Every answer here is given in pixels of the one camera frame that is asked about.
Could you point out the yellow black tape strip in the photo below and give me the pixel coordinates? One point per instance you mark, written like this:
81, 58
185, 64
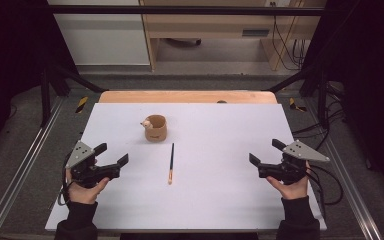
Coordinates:
82, 104
295, 105

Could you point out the wooden table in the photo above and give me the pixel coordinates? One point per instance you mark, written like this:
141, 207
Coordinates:
180, 96

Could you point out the light wooden desk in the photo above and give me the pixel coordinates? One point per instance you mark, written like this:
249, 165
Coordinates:
213, 25

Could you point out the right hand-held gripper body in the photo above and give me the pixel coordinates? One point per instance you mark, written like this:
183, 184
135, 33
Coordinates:
301, 151

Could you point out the white cabinet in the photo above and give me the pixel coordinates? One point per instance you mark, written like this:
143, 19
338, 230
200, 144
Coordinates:
103, 36

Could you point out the black metal stand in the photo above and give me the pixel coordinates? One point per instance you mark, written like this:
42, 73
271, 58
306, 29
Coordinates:
45, 96
321, 96

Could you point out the makeup brush with gold ferrule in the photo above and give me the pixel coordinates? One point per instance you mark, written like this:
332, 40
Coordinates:
171, 163

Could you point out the black horizontal frame bar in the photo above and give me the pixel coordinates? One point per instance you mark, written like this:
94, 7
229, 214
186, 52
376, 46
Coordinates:
180, 10

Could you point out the black curtain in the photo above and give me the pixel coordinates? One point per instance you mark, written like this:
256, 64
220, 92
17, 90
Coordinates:
370, 66
10, 50

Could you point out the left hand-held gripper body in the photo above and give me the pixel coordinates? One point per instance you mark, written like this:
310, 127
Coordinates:
81, 155

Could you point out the person's right hand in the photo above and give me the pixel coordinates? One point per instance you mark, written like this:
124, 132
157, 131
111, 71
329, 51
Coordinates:
293, 190

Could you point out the white board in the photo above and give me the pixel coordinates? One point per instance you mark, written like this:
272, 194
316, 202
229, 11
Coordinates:
213, 173

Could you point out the tan bear ceramic cup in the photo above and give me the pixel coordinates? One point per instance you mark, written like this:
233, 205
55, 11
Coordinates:
156, 130

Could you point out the aluminium rail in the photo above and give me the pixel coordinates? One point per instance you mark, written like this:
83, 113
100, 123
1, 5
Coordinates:
346, 180
23, 163

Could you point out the person's left hand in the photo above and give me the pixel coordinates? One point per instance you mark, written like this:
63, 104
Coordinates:
85, 193

